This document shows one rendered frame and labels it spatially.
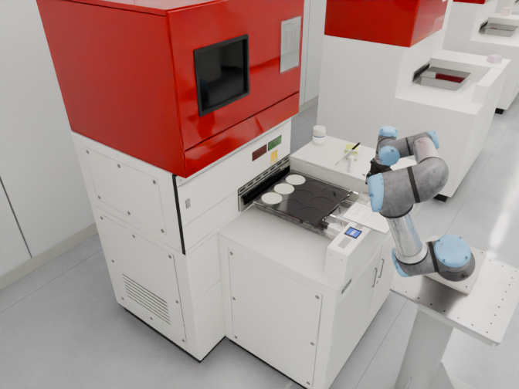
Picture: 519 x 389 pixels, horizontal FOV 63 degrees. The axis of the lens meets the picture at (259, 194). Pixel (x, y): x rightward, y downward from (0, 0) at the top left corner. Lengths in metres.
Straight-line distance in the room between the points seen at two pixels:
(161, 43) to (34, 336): 2.01
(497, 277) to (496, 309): 0.18
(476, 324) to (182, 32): 1.43
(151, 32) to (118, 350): 1.81
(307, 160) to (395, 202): 1.01
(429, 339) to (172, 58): 1.56
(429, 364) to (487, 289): 0.49
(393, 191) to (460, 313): 0.64
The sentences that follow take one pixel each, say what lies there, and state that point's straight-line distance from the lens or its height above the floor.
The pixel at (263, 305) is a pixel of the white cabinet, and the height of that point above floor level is 0.51.
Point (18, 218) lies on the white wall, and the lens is 3.14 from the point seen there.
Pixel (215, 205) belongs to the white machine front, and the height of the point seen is 0.97.
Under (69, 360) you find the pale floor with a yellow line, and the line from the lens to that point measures 2.72.
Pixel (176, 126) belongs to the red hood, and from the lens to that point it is 1.52.
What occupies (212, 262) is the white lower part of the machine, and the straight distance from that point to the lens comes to 2.05.
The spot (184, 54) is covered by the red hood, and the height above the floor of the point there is 1.67.
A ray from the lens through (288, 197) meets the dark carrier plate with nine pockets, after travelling 2.06.
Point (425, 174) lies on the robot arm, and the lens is 1.32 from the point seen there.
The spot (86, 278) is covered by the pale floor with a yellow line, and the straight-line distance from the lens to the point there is 3.15.
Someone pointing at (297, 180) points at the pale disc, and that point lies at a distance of 2.21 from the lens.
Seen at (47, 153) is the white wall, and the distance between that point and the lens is 3.08.
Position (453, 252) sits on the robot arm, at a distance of 1.65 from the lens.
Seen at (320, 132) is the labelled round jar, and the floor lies 1.05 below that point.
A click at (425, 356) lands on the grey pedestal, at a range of 2.16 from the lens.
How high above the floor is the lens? 2.04
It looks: 33 degrees down
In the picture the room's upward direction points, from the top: straight up
